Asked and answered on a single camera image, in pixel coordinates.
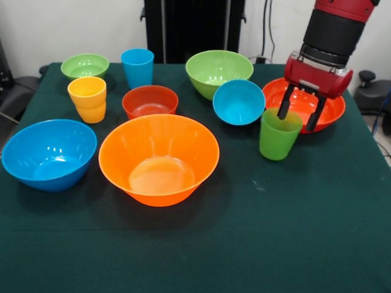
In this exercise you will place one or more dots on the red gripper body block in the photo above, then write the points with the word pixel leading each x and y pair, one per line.
pixel 317 77

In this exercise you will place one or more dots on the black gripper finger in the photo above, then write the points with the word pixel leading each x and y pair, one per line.
pixel 285 102
pixel 317 113

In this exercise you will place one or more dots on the green cup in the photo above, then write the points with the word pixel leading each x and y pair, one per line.
pixel 276 146

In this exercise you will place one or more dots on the small blue bowl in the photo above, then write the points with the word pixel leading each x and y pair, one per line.
pixel 238 107

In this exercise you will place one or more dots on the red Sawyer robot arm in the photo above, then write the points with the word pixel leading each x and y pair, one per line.
pixel 336 30

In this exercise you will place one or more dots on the wide red bowl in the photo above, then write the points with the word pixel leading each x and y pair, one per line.
pixel 333 111

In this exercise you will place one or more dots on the large green bowl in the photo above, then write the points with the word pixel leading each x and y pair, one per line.
pixel 220 67

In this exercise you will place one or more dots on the dark green table cloth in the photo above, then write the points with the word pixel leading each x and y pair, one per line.
pixel 275 213

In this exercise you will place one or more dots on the small red bowl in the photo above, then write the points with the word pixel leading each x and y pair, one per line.
pixel 146 105

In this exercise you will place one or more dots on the large orange bowl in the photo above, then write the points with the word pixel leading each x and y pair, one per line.
pixel 146 140

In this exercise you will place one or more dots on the blue cup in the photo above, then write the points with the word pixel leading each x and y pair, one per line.
pixel 137 76

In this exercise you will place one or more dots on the yellow cup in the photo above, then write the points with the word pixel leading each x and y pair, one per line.
pixel 90 110

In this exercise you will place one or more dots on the small green bowl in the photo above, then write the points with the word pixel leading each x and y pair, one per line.
pixel 82 71

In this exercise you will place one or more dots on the large blue bowl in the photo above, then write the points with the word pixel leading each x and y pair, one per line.
pixel 49 164

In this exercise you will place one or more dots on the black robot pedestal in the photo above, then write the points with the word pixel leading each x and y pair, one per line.
pixel 195 30

